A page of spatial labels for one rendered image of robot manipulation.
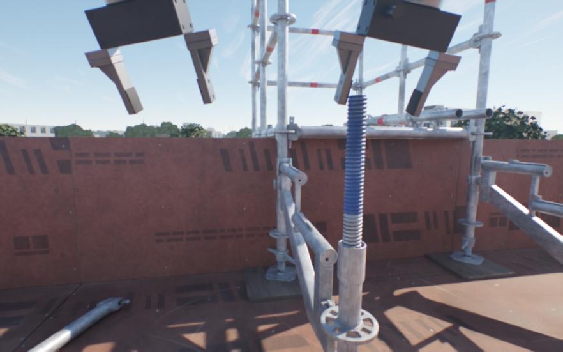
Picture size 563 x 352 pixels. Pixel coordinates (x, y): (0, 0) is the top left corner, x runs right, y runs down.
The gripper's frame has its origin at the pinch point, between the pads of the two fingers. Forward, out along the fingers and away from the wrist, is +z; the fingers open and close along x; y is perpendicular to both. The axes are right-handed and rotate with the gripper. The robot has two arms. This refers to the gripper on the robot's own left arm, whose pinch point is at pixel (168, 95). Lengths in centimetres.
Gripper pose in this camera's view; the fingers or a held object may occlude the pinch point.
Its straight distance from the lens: 51.5
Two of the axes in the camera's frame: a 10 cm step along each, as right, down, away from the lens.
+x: -9.8, 0.9, 1.6
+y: 0.9, -5.1, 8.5
